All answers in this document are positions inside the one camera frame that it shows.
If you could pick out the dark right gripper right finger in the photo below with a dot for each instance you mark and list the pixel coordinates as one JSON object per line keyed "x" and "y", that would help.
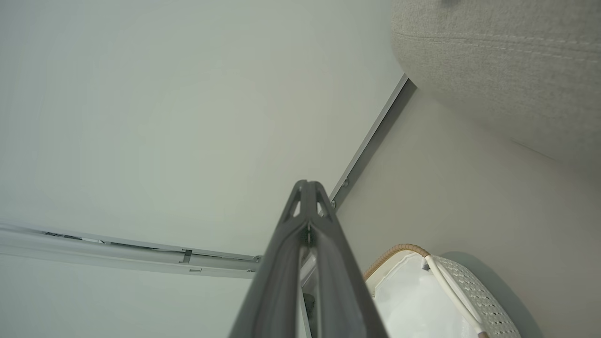
{"x": 340, "y": 291}

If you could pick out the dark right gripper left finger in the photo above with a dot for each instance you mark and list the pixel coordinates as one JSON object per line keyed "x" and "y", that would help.
{"x": 277, "y": 281}

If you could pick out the grey fabric sofa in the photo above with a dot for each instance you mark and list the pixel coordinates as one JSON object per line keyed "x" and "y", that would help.
{"x": 507, "y": 65}

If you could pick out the white basket liner fabric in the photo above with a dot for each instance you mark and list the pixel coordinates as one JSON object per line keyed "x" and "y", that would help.
{"x": 413, "y": 300}

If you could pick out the white woven laundry basket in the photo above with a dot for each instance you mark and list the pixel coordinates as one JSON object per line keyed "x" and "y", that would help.
{"x": 479, "y": 295}

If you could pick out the grey partition bottom rail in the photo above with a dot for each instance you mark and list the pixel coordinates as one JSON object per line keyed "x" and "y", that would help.
{"x": 375, "y": 136}

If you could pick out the grey partition frame post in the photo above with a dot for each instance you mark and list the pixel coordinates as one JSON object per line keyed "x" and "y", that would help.
{"x": 117, "y": 256}

